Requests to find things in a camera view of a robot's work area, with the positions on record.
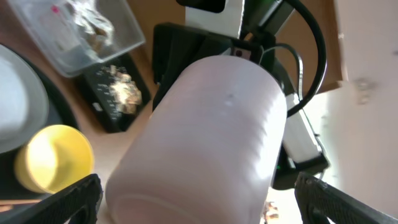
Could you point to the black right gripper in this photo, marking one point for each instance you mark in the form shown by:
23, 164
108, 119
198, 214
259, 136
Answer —
198, 69

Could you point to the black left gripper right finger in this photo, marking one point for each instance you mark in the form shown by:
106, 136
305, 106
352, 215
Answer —
321, 203

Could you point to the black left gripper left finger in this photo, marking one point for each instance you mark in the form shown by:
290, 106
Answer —
78, 203

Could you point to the yellow bowl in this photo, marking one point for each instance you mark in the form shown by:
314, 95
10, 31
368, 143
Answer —
54, 158

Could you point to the pink cup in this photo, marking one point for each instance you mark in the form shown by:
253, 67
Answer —
199, 166

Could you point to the pale green plate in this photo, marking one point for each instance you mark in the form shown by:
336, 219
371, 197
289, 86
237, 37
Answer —
24, 101

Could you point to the food scraps pile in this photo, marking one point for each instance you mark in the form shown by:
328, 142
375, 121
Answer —
124, 90

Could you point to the black rectangular tray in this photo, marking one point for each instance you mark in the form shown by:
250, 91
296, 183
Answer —
93, 85

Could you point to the crumpled white paper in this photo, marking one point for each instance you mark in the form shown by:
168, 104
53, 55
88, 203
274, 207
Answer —
91, 26

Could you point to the round black tray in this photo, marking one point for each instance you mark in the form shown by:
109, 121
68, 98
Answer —
60, 112

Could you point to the clear plastic bin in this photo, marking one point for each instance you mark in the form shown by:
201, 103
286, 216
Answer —
76, 35

